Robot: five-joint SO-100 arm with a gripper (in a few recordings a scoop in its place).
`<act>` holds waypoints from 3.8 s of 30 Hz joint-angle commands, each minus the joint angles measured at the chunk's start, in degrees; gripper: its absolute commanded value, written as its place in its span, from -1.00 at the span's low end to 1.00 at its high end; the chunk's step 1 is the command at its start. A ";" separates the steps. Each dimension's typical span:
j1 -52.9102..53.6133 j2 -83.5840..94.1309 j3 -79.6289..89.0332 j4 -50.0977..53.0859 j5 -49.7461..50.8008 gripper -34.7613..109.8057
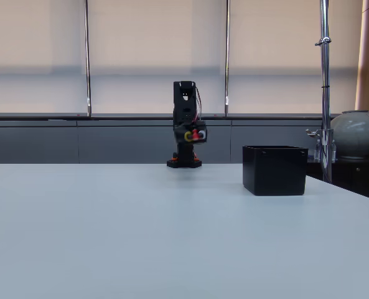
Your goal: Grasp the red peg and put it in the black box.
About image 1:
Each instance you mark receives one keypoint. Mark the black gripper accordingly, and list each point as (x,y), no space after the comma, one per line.
(190,141)

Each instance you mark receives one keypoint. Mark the chrome stand pole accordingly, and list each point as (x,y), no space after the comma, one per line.
(325,93)

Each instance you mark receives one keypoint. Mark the black and orange robot base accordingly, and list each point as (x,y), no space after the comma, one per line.
(184,163)

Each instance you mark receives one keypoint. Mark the small red pawn piece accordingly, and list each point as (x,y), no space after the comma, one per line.
(196,134)

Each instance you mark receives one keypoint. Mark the grey round ceramic vase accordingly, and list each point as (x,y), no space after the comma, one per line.
(358,134)

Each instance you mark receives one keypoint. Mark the dark low cabinet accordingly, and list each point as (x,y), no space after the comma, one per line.
(358,177)

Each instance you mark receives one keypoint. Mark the chrome window post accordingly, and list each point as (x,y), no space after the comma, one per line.
(227,62)
(87,62)

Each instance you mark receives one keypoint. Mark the beige roller blind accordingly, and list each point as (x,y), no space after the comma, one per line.
(125,46)
(35,46)
(274,46)

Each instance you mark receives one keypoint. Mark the clear water bottle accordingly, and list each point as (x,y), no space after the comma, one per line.
(333,151)
(317,151)

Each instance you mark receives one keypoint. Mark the black open box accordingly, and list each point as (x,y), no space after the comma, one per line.
(274,174)

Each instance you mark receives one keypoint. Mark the metal clamp on pole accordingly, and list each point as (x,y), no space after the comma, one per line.
(312,132)

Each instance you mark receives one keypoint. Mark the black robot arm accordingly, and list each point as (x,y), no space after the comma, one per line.
(184,109)

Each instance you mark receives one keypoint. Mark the grey sill cabinet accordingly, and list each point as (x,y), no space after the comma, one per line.
(78,143)

